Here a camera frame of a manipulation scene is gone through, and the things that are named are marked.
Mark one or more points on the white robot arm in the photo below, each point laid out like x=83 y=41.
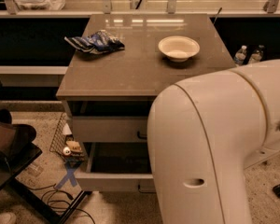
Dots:
x=202 y=133

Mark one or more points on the white shoe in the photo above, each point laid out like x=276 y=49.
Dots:
x=7 y=218

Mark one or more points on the grey drawer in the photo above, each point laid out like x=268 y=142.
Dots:
x=109 y=129
x=112 y=167

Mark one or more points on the white paper bowl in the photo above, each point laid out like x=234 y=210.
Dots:
x=178 y=48

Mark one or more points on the blue chip bag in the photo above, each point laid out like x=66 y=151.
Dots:
x=97 y=43

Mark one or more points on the green-tinted plastic bottle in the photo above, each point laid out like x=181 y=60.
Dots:
x=257 y=54

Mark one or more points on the grey top drawer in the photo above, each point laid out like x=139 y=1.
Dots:
x=109 y=129

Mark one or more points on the clear water bottle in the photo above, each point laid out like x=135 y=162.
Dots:
x=240 y=55

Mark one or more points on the wire mesh basket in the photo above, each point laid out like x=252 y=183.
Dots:
x=63 y=143

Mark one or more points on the black table leg left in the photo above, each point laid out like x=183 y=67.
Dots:
x=53 y=211

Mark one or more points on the blue tape cross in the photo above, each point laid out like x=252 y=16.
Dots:
x=70 y=176

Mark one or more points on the grey drawer cabinet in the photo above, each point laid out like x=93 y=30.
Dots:
x=124 y=83

